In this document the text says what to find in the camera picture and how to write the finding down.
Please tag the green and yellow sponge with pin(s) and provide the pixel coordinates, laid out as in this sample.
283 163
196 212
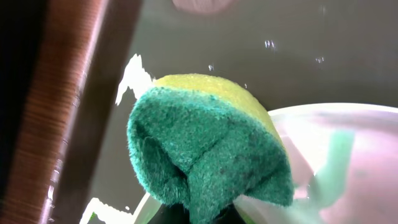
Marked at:
202 141

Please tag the white plate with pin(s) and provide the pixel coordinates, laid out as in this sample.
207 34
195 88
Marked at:
343 159

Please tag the large dark green tray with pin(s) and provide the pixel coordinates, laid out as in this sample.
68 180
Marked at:
286 53

